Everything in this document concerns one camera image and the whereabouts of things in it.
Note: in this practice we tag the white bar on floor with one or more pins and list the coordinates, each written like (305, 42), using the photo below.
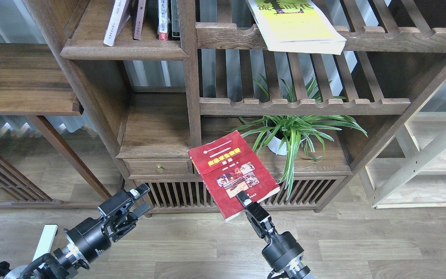
(45, 240)

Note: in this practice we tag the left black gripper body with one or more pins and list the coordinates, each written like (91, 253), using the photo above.
(92, 237)

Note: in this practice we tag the dark slatted wooden rack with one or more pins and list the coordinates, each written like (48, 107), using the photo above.
(25, 194)

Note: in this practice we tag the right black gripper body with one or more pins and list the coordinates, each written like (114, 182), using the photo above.
(283, 252)

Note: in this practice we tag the white plant pot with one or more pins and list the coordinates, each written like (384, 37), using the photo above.
(276, 144)

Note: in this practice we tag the dark upright book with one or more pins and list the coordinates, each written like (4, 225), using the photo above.
(175, 29)

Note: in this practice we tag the yellow green book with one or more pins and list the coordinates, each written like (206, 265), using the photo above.
(297, 26)

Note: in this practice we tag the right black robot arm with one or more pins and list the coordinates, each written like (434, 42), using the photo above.
(304, 274)

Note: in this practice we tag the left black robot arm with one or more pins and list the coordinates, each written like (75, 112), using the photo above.
(48, 266)

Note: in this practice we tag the brass drawer knob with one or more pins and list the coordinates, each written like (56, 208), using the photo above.
(159, 168)

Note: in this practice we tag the white and purple book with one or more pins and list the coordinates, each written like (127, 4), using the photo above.
(118, 18)

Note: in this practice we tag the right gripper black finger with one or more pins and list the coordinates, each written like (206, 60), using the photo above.
(258, 217)

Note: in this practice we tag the green spider plant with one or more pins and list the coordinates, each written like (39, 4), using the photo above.
(295, 132)

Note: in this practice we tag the red white upright book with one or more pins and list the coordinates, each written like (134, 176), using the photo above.
(163, 20)

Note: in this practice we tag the dark wooden bookshelf cabinet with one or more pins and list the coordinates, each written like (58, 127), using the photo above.
(152, 101)

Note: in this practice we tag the light wooden shelf unit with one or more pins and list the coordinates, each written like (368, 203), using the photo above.
(411, 172)

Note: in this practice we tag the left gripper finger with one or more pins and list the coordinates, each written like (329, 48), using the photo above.
(120, 203)
(140, 210)

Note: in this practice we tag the dark wooden side table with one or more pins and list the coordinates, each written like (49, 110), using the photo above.
(33, 85)

